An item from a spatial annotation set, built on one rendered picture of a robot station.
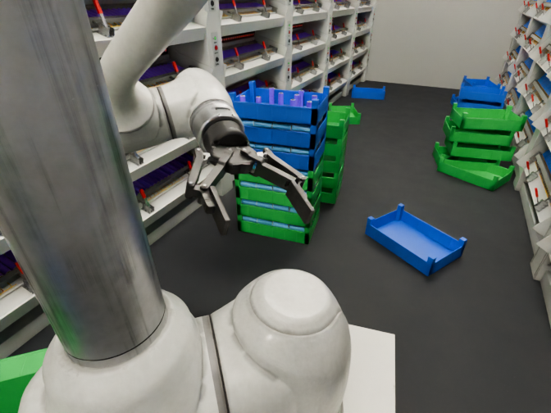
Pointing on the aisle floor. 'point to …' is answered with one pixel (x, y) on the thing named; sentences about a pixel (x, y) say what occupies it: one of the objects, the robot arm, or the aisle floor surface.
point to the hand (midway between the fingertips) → (267, 217)
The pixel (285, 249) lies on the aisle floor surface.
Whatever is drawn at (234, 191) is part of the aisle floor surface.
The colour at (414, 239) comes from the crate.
